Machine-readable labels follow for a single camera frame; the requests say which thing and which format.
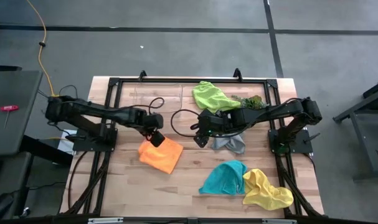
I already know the orange microfiber towel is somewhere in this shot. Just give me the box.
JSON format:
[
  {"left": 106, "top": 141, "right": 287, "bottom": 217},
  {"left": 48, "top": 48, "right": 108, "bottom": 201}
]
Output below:
[{"left": 137, "top": 136, "right": 184, "bottom": 175}]

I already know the grey microfiber towel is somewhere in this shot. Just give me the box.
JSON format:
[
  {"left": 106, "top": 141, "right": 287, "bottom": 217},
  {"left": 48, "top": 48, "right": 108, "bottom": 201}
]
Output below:
[{"left": 210, "top": 132, "right": 247, "bottom": 156}]

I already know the lime green microfiber towel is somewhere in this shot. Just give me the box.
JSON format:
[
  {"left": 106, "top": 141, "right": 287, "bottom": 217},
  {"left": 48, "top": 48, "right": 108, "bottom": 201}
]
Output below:
[{"left": 191, "top": 80, "right": 242, "bottom": 114}]

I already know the teal microfiber towel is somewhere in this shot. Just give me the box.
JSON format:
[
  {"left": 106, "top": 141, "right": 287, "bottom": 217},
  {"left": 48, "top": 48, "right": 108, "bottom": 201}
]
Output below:
[{"left": 198, "top": 159, "right": 248, "bottom": 196}]

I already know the yellow microfiber towel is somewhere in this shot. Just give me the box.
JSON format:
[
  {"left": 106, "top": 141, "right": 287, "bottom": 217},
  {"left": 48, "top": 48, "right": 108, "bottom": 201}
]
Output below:
[{"left": 242, "top": 168, "right": 295, "bottom": 212}]

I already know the clear plastic bin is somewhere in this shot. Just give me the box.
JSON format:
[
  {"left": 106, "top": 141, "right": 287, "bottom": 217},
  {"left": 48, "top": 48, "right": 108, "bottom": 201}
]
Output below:
[{"left": 133, "top": 82, "right": 184, "bottom": 115}]

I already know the potted green plant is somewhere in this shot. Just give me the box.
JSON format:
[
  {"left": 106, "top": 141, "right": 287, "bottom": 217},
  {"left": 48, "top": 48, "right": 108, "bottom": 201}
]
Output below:
[{"left": 231, "top": 94, "right": 268, "bottom": 111}]

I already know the dark grey side table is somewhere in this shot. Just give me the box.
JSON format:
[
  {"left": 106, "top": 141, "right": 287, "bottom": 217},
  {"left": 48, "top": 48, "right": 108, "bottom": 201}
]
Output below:
[{"left": 0, "top": 69, "right": 44, "bottom": 158}]

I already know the dark metal bench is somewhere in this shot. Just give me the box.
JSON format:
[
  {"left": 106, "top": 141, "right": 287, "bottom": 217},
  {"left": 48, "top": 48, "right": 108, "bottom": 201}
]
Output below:
[{"left": 332, "top": 77, "right": 378, "bottom": 183}]

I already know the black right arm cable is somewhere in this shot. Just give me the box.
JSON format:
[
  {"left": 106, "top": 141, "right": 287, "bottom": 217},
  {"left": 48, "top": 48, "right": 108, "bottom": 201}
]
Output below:
[{"left": 170, "top": 108, "right": 208, "bottom": 139}]

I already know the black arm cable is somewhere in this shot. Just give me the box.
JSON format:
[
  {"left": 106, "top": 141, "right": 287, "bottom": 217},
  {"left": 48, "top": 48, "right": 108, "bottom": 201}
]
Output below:
[
  {"left": 138, "top": 96, "right": 166, "bottom": 116},
  {"left": 170, "top": 108, "right": 208, "bottom": 139}
]

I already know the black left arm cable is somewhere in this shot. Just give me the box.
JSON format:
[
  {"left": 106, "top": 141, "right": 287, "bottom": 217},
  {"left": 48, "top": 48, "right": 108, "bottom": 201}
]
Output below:
[{"left": 138, "top": 96, "right": 166, "bottom": 116}]

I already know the black aluminium table frame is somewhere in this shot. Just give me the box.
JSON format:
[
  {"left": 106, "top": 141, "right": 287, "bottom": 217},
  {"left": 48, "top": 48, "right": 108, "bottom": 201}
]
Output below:
[{"left": 58, "top": 67, "right": 326, "bottom": 220}]

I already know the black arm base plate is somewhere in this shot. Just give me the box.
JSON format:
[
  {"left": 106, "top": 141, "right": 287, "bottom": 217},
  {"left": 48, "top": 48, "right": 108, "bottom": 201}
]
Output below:
[
  {"left": 267, "top": 128, "right": 314, "bottom": 156},
  {"left": 71, "top": 127, "right": 118, "bottom": 153}
]

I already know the black floor cable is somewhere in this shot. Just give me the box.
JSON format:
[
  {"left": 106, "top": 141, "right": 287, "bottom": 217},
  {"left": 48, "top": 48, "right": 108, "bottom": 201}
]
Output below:
[{"left": 66, "top": 150, "right": 89, "bottom": 210}]

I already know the silver metal bracket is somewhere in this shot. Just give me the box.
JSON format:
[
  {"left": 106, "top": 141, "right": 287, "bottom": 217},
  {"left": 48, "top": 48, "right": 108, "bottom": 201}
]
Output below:
[
  {"left": 87, "top": 217, "right": 125, "bottom": 224},
  {"left": 262, "top": 218, "right": 298, "bottom": 224}
]

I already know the yellow cable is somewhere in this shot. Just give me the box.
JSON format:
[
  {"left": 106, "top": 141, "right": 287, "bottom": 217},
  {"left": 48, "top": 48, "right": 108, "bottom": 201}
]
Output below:
[{"left": 26, "top": 0, "right": 61, "bottom": 98}]

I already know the red-handled hex key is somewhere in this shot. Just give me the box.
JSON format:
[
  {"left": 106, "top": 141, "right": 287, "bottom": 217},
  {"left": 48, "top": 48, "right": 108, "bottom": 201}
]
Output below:
[{"left": 0, "top": 104, "right": 20, "bottom": 130}]

